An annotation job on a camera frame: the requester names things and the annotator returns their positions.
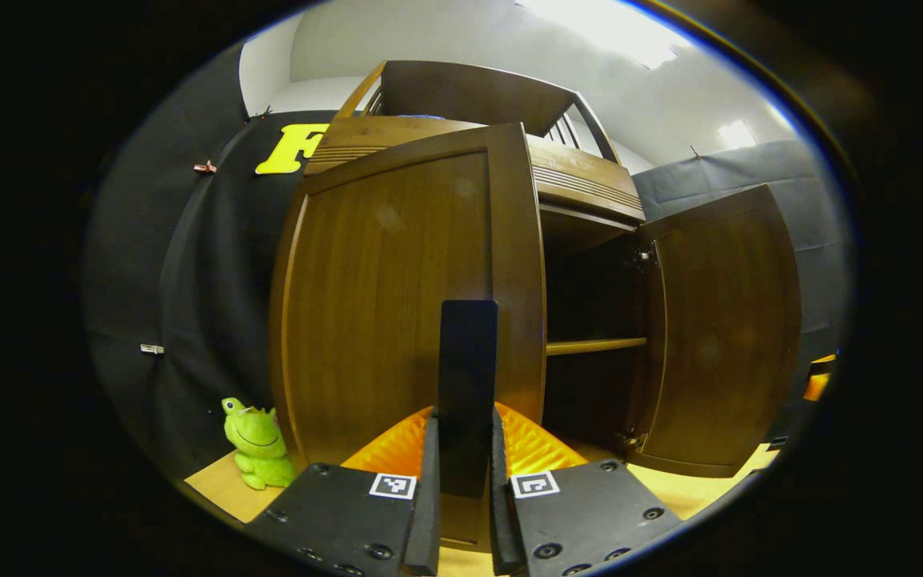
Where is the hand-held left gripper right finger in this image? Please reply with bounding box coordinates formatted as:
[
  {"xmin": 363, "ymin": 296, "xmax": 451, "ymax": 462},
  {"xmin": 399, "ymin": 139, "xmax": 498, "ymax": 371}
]
[{"xmin": 490, "ymin": 401, "xmax": 683, "ymax": 577}]

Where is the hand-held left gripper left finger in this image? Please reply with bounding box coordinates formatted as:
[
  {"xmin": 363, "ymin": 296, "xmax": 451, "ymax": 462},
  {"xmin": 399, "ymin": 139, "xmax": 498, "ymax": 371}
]
[{"xmin": 244, "ymin": 405, "xmax": 441, "ymax": 577}]

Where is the wooden cabinet door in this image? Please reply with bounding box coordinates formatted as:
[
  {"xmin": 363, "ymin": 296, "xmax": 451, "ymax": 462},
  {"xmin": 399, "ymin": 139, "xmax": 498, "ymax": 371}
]
[
  {"xmin": 269, "ymin": 122, "xmax": 548, "ymax": 550},
  {"xmin": 626, "ymin": 184, "xmax": 803, "ymax": 479}
]

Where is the black door handle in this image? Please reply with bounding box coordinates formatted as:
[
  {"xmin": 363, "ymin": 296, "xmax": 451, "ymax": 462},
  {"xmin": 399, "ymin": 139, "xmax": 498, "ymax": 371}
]
[{"xmin": 437, "ymin": 299, "xmax": 500, "ymax": 499}]

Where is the green frog toy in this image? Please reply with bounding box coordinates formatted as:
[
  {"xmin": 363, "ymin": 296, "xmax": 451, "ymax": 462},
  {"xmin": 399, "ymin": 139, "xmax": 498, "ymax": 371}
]
[{"xmin": 221, "ymin": 397, "xmax": 296, "ymax": 491}]

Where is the wooden inner shelf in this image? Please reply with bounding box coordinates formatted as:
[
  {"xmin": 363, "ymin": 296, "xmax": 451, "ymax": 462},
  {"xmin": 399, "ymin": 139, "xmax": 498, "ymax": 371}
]
[{"xmin": 546, "ymin": 337, "xmax": 648, "ymax": 357}]

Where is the small ceiling light panel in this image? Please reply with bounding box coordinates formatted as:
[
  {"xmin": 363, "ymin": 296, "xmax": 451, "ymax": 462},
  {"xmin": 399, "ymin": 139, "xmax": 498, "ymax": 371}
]
[{"xmin": 718, "ymin": 120, "xmax": 757, "ymax": 151}]

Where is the black backdrop cloth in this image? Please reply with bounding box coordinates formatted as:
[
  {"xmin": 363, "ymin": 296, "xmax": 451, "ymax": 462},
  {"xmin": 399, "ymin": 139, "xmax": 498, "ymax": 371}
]
[{"xmin": 81, "ymin": 44, "xmax": 851, "ymax": 482}]

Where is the large ceiling light panel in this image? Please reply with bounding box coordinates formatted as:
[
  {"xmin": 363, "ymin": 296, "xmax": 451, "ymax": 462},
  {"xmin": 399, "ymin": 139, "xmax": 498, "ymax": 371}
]
[{"xmin": 514, "ymin": 0, "xmax": 695, "ymax": 71}]

